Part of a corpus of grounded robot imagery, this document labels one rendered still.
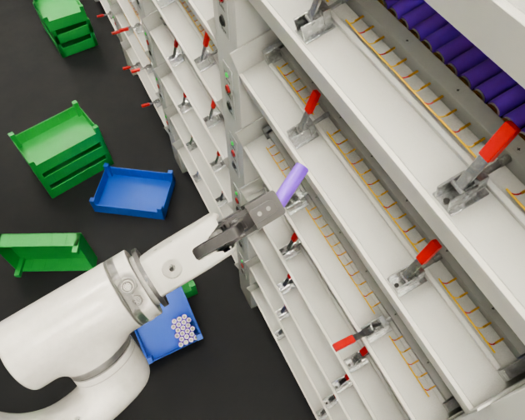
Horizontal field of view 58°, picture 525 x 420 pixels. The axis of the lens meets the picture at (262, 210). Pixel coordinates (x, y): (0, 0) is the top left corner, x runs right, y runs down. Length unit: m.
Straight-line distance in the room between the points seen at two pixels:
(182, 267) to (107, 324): 0.10
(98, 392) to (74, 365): 0.04
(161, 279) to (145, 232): 1.47
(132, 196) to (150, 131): 0.37
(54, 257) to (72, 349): 1.49
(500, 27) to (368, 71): 0.23
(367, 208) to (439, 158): 0.20
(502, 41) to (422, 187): 0.17
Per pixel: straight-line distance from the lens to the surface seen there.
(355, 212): 0.66
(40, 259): 2.05
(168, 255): 0.51
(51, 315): 0.54
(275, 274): 1.24
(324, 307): 1.00
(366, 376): 0.97
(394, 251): 0.64
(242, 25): 0.79
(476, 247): 0.45
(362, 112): 0.52
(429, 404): 0.79
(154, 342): 1.76
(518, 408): 0.52
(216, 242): 0.50
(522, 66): 0.35
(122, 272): 0.52
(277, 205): 0.55
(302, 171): 0.57
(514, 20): 0.34
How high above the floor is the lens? 1.67
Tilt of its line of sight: 57 degrees down
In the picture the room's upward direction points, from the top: straight up
